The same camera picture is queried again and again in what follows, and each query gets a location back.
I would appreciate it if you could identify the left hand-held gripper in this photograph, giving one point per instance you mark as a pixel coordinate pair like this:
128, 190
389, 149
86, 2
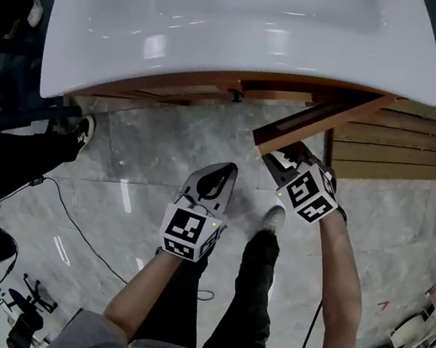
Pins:
182, 228

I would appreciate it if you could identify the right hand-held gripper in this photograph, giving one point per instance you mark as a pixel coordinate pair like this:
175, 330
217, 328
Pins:
311, 194

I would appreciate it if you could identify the person's left forearm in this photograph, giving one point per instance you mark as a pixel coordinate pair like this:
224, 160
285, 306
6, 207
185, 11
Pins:
144, 295

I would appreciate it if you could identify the person's right forearm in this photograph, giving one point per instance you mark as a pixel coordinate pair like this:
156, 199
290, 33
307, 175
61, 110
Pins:
341, 283

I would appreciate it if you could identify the wooden vanity cabinet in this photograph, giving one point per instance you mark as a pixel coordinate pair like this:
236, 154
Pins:
278, 91

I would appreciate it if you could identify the person's right shoe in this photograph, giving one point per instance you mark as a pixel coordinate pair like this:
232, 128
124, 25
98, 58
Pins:
274, 217

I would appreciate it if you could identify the person's black trousers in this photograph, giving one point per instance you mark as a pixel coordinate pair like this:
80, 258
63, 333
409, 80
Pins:
253, 295

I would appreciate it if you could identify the wooden slatted platform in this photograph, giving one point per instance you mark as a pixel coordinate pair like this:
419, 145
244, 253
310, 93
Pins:
406, 151

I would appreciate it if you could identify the white sink basin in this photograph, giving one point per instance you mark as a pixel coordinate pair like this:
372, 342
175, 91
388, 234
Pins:
219, 49

